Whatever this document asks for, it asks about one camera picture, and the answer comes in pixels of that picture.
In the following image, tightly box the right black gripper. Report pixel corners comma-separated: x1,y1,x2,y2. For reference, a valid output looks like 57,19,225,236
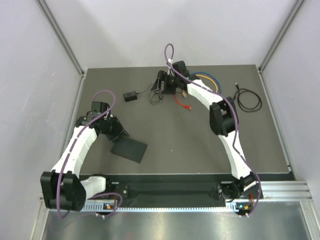
151,70,180,95

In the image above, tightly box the black network switch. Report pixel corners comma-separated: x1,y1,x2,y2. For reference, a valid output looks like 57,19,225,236
111,137,148,164

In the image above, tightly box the blue ethernet cable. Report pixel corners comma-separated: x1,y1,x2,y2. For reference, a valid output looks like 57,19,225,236
189,71,223,95

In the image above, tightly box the yellow ethernet cable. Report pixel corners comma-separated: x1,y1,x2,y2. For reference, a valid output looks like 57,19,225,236
181,74,220,98

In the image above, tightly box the red ethernet cable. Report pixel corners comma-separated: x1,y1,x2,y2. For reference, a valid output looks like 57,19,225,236
173,93,193,110

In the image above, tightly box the black ethernet cable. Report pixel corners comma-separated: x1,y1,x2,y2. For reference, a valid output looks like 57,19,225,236
231,82,263,112

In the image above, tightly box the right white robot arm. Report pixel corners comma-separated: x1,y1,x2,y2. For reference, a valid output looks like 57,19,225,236
153,58,262,199

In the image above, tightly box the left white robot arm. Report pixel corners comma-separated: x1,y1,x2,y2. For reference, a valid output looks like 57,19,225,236
40,101,129,212

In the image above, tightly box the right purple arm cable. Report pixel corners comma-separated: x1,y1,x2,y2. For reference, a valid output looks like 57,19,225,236
163,43,261,218

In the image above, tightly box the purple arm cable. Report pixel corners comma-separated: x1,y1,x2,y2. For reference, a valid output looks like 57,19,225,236
163,43,261,218
56,90,124,220

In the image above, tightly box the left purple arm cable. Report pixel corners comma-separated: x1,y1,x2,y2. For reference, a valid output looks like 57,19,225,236
56,90,124,220

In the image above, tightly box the slotted grey cable duct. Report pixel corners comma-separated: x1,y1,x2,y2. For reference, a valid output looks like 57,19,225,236
81,201,250,213

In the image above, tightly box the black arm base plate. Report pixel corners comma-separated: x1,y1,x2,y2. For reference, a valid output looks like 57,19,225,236
84,181,263,201

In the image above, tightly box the aluminium frame rail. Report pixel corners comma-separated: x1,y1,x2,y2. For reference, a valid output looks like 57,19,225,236
38,181,313,203

